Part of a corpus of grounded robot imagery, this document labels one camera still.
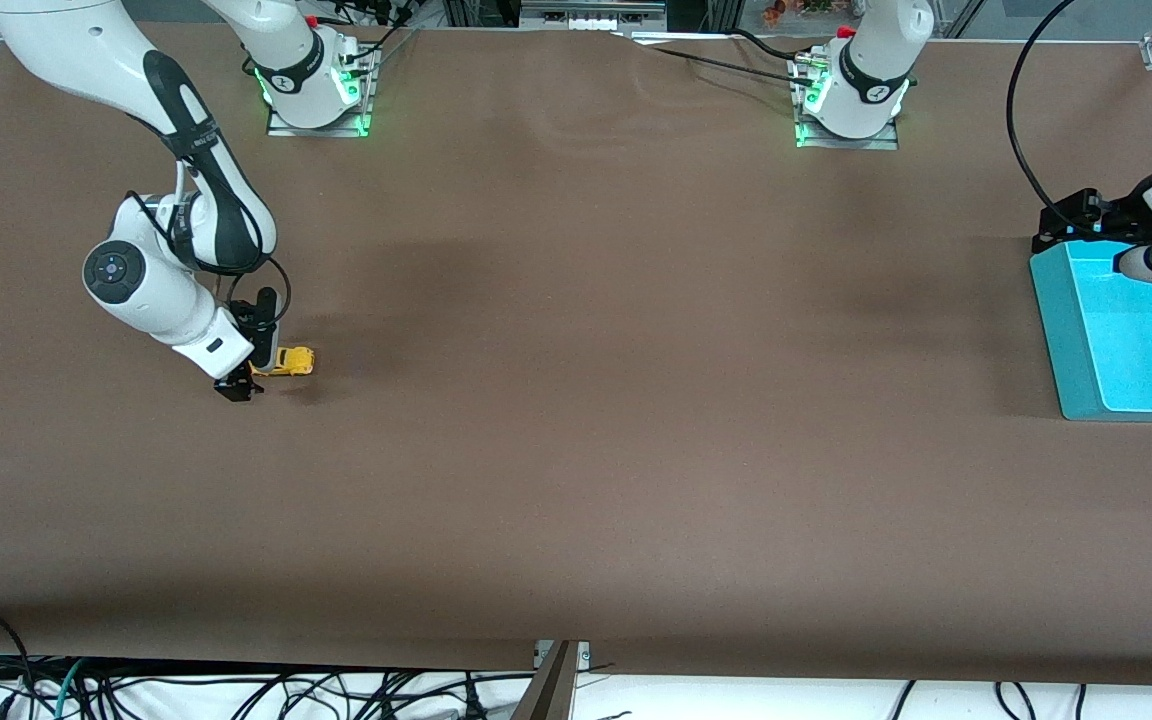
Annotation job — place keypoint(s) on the teal plastic bin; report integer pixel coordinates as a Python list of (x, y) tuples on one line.
[(1126, 360)]

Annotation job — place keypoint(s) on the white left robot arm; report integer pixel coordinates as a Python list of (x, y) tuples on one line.
[(871, 60)]

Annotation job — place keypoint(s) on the orange background objects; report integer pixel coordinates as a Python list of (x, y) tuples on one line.
[(776, 12)]

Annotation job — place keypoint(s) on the metal table edge bracket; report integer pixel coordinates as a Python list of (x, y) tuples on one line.
[(551, 690)]

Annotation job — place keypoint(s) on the grey power strip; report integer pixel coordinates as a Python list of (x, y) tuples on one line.
[(596, 22)]

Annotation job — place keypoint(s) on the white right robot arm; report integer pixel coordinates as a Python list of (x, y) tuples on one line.
[(86, 50)]

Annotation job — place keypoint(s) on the yellow beetle toy car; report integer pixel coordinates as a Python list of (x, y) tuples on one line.
[(291, 361)]

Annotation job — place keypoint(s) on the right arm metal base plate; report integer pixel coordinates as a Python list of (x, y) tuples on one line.
[(336, 131)]

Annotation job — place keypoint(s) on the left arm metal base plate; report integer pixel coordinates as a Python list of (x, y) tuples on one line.
[(876, 143)]

